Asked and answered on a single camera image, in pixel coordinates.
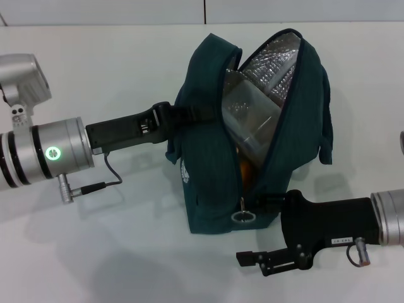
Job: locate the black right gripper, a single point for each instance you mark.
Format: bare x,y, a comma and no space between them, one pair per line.
331,221

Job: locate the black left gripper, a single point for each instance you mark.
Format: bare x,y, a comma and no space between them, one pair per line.
116,132

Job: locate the dark teal insulated bag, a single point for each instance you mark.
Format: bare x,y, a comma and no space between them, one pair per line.
208,94

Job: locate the yellow banana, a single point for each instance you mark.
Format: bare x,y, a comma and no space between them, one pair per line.
245,170

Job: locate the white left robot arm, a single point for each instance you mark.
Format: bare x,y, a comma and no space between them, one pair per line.
63,145

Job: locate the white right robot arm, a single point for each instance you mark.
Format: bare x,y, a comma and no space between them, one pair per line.
391,217

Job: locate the clear plastic inner pouch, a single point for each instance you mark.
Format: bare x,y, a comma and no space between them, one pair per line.
249,110

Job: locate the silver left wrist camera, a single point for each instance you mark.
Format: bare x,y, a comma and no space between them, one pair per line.
22,79

